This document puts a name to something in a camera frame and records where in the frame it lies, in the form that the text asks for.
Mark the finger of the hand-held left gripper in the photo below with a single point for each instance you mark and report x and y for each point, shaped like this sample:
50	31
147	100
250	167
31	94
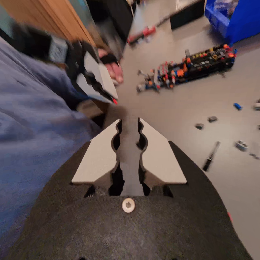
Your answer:
105	79
87	85

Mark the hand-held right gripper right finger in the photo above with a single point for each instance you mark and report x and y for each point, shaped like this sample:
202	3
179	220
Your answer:
162	160

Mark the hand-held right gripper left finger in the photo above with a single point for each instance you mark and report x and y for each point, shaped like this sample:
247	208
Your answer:
97	158

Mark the black lego shaft piece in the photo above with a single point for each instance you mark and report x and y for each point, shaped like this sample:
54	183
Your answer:
211	156

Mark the grey curved lego piece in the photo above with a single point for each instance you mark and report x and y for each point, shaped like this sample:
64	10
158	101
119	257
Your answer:
212	119
199	126

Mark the grey lego axle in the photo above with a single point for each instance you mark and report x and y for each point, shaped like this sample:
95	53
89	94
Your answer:
254	148

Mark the short blue lego pin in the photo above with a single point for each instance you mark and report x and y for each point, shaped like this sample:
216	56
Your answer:
237	106

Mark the partly built lego vehicle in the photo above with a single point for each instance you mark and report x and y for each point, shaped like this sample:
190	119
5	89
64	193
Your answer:
203	63

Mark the light grey lego connector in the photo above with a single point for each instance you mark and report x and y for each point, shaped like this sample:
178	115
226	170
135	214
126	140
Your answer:
257	105

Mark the person's left hand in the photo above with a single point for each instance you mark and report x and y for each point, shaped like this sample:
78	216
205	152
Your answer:
116	74

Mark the wooden furniture panel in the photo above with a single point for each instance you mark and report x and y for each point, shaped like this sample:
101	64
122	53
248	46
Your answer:
50	16

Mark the red and black tool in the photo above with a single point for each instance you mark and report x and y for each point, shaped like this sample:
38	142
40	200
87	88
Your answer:
146	31

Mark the light grey two-hole connector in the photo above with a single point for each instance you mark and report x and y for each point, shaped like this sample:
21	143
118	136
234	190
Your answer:
241	145

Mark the black box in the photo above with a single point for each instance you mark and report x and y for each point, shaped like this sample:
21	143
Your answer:
186	18

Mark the clear plastic bags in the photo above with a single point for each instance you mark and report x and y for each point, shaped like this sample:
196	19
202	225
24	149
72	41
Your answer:
225	5

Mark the blue storage bin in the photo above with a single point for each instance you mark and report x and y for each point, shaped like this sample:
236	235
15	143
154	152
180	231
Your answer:
243	24

